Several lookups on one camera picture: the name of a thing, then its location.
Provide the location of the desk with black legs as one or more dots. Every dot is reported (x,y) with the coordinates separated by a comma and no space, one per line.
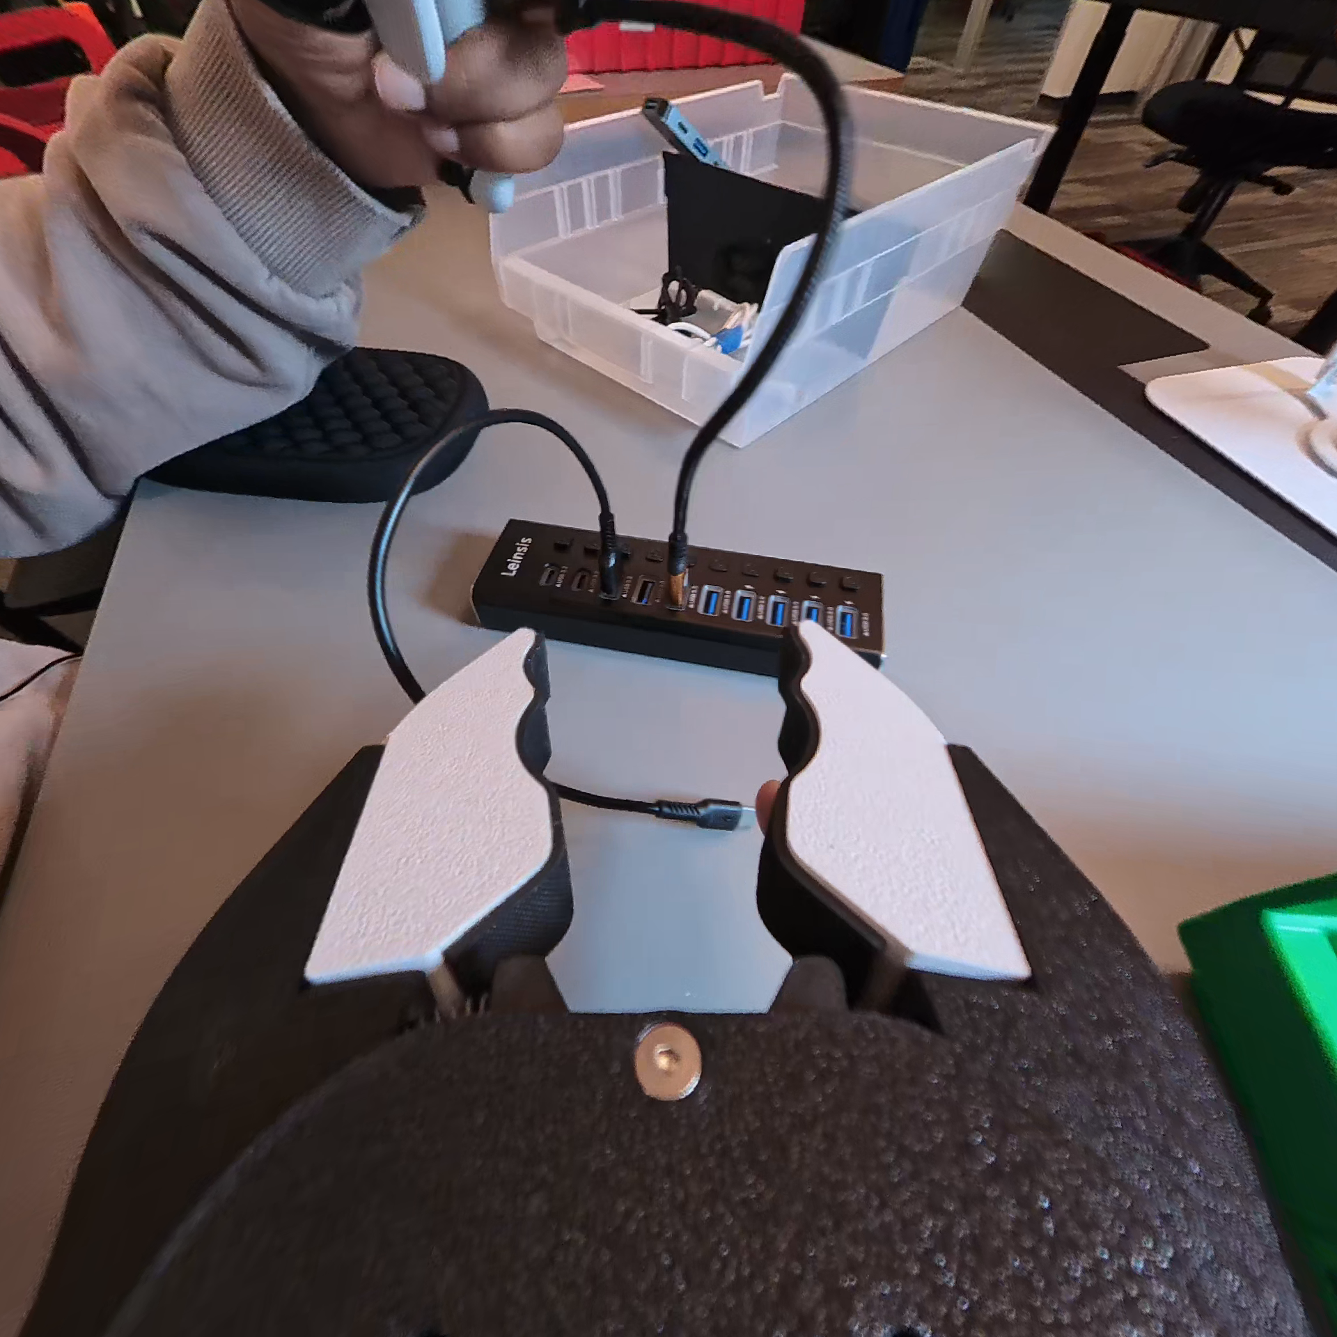
(1076,106)

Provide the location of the red plastic bin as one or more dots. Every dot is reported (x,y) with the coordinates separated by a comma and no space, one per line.
(679,42)

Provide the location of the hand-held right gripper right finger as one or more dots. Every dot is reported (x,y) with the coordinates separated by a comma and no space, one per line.
(887,836)

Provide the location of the green plastic bin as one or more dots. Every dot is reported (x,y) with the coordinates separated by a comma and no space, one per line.
(1286,1003)

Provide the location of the white document stand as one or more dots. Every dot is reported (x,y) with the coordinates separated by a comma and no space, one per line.
(1222,418)

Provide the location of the person's left hand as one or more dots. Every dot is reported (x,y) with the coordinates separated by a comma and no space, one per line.
(314,83)

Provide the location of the red plastic crate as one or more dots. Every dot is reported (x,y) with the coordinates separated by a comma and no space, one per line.
(42,62)

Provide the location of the person's right hand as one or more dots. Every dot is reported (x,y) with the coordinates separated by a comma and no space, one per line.
(770,806)

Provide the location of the black multi-port usb hub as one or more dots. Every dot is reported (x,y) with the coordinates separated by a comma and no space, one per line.
(648,630)

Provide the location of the black wrist rest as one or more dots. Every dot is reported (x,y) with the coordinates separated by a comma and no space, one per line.
(344,418)

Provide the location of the clear plastic bin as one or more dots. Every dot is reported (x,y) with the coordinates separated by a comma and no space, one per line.
(939,210)

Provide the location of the black bin divider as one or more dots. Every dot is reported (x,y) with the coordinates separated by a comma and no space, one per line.
(730,219)

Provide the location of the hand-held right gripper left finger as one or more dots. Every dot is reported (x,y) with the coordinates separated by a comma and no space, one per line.
(448,836)

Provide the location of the person's left forearm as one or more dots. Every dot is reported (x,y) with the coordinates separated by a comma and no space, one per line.
(158,263)

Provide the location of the black office chair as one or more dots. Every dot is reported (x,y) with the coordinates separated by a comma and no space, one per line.
(1212,125)

